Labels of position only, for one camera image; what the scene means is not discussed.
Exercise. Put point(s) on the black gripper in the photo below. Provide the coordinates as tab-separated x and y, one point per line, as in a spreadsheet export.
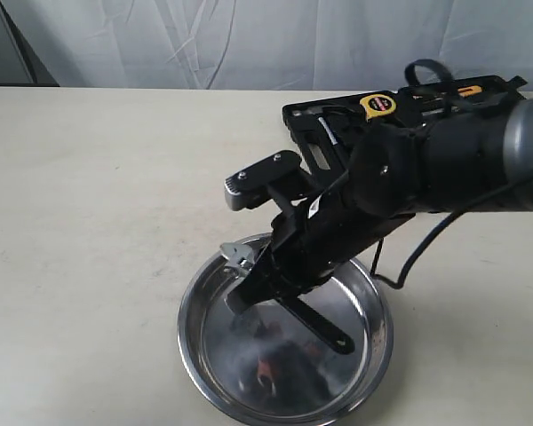
306	247

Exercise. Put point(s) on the silver adjustable wrench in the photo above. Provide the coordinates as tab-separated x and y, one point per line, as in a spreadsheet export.
239	258

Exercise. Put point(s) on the black plastic tool case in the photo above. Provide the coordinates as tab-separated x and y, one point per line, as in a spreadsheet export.
414	107

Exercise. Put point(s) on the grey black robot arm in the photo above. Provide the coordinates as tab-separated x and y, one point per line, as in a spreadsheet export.
469	158

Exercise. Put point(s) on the round stainless steel tray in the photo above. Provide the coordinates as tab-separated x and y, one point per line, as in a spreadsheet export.
264	367

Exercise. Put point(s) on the black claw hammer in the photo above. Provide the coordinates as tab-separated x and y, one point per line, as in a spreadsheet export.
343	125

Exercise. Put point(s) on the yellow tape measure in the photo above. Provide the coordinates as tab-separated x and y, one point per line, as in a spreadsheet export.
377	105

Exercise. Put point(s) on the yellow utility knife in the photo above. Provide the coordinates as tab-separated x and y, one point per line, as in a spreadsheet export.
468	91

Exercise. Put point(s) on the white backdrop cloth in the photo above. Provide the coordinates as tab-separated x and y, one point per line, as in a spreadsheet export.
272	45

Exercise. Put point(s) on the dark panel at left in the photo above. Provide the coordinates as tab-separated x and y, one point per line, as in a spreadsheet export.
19	64

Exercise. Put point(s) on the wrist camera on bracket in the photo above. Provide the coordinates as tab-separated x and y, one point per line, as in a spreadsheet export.
277	177

